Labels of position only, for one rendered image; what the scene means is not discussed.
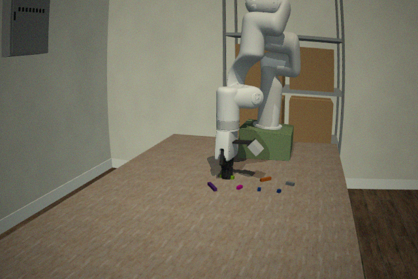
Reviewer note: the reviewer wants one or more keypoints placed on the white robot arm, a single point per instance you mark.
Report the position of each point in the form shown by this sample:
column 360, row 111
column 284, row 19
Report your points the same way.
column 262, row 29

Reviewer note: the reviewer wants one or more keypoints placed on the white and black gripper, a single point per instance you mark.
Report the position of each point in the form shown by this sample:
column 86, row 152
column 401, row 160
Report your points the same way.
column 225, row 151

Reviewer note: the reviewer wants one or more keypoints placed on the purple rod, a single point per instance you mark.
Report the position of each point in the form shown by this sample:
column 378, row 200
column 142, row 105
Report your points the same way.
column 212, row 186

